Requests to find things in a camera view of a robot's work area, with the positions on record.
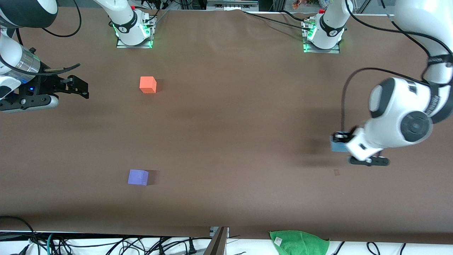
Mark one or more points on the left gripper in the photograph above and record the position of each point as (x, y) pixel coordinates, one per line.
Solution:
(342, 136)

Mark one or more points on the light blue foam block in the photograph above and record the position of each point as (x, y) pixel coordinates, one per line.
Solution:
(338, 147)

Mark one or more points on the dark metal stand post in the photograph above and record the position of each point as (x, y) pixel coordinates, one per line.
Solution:
(216, 244)

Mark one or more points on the grey metal box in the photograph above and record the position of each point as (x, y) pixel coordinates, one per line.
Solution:
(230, 5)

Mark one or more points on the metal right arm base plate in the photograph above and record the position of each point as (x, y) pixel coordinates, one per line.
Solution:
(141, 46)

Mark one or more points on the orange foam block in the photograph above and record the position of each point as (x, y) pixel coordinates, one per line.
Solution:
(148, 85)

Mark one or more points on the green microfibre cloth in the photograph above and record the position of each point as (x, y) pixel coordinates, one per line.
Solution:
(297, 244)

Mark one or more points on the purple foam block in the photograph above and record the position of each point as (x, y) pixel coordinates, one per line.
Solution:
(137, 177)

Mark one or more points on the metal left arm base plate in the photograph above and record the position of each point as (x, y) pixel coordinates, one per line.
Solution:
(332, 51)

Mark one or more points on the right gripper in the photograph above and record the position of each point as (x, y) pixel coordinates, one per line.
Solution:
(45, 85)

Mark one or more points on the black power plug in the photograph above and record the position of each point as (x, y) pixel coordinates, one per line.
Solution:
(193, 248)

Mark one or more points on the colourful toy pile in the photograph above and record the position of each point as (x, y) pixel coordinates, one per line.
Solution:
(300, 4)

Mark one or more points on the brown table cover sheet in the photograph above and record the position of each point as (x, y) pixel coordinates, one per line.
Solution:
(226, 159)

